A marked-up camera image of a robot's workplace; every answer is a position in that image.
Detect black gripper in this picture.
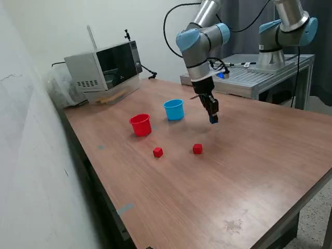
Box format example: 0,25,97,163
191,77,219,117

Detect blue plastic cup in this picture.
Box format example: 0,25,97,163
162,99,185,121

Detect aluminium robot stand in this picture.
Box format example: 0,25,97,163
179,53,315,111

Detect dark grey curtain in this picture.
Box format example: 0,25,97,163
201,0,332,107

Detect red plastic cup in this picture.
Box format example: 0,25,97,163
129,113,153,137

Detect light wooden pieces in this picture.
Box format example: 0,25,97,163
94,90,128,104

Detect silver microwave oven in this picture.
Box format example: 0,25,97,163
64,40,143,93

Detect grey tape piece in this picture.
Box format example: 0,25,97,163
116,202,134,216

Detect white thin rod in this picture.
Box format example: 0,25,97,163
87,25,98,50

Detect crumpled clear plastic bag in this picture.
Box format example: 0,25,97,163
43,63,89,109

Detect wrist camera on white bracket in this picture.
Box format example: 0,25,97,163
209,58,231,80

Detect cable with white connector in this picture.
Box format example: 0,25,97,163
224,61,257,67

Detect aluminium base plate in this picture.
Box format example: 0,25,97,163
247,60,296,75

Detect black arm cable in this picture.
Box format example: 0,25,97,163
163,0,272,58

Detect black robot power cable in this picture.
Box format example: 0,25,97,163
289,46,303,108

